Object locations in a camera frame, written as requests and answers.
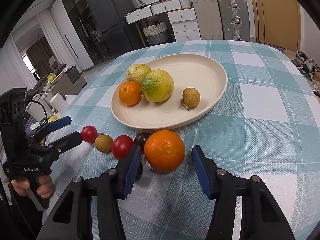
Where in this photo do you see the beige suitcase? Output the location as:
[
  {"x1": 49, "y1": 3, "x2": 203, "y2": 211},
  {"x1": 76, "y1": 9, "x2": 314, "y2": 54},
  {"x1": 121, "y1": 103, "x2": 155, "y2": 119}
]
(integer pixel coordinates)
[{"x1": 191, "y1": 0, "x2": 223, "y2": 40}]

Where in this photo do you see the woven laundry basket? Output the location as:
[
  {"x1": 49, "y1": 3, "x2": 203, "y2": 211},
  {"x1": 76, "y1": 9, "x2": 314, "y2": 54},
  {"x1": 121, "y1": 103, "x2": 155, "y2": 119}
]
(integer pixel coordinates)
[{"x1": 142, "y1": 21, "x2": 170, "y2": 46}]

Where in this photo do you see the wooden door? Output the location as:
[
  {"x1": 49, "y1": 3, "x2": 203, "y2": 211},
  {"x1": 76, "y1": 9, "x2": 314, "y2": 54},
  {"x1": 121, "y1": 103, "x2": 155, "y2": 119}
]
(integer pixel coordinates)
[{"x1": 252, "y1": 0, "x2": 300, "y2": 51}]

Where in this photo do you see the brown longan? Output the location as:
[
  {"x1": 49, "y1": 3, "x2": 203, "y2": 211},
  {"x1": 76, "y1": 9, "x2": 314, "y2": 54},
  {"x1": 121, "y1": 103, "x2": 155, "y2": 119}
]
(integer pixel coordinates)
[
  {"x1": 181, "y1": 87, "x2": 201, "y2": 111},
  {"x1": 94, "y1": 133, "x2": 113, "y2": 153}
]

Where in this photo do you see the teal checkered tablecloth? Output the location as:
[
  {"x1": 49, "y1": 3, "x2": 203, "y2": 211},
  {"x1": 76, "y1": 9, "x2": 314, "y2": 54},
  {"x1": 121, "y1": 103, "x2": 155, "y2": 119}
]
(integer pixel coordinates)
[{"x1": 49, "y1": 40, "x2": 319, "y2": 239}]

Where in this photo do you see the dark plum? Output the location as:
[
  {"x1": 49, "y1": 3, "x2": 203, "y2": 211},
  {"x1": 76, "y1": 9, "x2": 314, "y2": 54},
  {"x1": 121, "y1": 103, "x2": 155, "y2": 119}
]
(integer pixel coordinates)
[
  {"x1": 135, "y1": 162, "x2": 143, "y2": 182},
  {"x1": 134, "y1": 132, "x2": 151, "y2": 152}
]

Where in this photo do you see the yellow-green citrus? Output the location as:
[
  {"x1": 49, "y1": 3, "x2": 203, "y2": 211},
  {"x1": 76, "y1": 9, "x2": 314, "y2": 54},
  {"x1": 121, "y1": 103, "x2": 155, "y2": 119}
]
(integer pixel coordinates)
[{"x1": 141, "y1": 69, "x2": 174, "y2": 103}]

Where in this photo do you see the cream round plate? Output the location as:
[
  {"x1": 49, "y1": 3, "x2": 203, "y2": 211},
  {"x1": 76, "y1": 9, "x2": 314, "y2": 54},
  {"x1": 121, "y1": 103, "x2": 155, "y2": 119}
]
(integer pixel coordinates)
[{"x1": 111, "y1": 54, "x2": 228, "y2": 131}]

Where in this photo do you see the black refrigerator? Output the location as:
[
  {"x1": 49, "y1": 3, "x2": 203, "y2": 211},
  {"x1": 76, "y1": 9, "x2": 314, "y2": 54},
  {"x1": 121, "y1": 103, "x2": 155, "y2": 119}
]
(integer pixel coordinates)
[{"x1": 87, "y1": 0, "x2": 143, "y2": 57}]

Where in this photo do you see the red tomato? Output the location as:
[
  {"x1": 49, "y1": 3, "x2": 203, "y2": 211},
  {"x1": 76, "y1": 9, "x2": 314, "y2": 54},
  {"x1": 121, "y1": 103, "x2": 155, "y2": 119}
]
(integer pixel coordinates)
[
  {"x1": 111, "y1": 135, "x2": 134, "y2": 160},
  {"x1": 81, "y1": 125, "x2": 98, "y2": 144}
]

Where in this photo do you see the small orange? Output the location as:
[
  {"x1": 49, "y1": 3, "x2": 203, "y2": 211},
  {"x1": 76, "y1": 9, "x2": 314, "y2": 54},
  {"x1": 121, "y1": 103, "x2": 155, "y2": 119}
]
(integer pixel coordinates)
[{"x1": 118, "y1": 81, "x2": 142, "y2": 106}]

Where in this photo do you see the silver suitcase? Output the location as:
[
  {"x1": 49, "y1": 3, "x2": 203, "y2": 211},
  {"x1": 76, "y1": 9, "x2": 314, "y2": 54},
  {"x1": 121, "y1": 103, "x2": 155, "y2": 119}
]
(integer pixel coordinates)
[{"x1": 218, "y1": 0, "x2": 250, "y2": 42}]

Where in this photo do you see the white wardrobe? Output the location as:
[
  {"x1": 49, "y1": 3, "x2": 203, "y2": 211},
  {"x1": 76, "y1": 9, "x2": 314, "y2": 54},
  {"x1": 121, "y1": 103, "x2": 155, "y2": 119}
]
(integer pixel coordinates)
[{"x1": 51, "y1": 0, "x2": 94, "y2": 71}]

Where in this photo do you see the white drawer desk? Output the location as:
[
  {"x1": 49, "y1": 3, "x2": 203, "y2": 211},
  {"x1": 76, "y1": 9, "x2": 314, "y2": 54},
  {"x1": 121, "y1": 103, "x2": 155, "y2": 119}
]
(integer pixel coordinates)
[{"x1": 125, "y1": 0, "x2": 201, "y2": 42}]

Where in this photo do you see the dark glass cabinet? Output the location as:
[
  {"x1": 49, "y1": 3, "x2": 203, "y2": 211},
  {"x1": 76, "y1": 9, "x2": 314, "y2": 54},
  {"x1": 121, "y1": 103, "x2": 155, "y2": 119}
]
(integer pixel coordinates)
[{"x1": 61, "y1": 0, "x2": 112, "y2": 64}]

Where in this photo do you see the yellow citrus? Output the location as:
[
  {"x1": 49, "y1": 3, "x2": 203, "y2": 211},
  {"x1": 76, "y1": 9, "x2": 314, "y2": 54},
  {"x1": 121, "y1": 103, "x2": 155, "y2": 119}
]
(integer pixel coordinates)
[{"x1": 126, "y1": 63, "x2": 151, "y2": 85}]

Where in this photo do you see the black cable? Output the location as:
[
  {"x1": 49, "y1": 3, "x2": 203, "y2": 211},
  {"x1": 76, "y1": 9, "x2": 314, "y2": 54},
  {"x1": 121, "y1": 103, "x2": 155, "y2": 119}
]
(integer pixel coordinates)
[{"x1": 24, "y1": 100, "x2": 49, "y2": 124}]

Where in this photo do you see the large orange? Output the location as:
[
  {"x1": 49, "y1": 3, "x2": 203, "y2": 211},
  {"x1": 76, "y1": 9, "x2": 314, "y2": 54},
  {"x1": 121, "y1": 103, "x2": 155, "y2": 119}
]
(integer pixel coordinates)
[{"x1": 144, "y1": 130, "x2": 185, "y2": 172}]

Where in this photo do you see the person's left hand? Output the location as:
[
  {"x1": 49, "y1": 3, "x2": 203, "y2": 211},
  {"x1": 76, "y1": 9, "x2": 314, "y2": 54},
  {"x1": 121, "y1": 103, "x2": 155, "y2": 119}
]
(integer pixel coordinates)
[{"x1": 10, "y1": 175, "x2": 54, "y2": 199}]

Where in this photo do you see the white cylinder humidifier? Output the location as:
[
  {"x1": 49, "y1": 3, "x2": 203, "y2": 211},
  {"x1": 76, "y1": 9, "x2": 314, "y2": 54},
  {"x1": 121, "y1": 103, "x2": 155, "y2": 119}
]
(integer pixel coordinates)
[{"x1": 50, "y1": 93, "x2": 68, "y2": 115}]

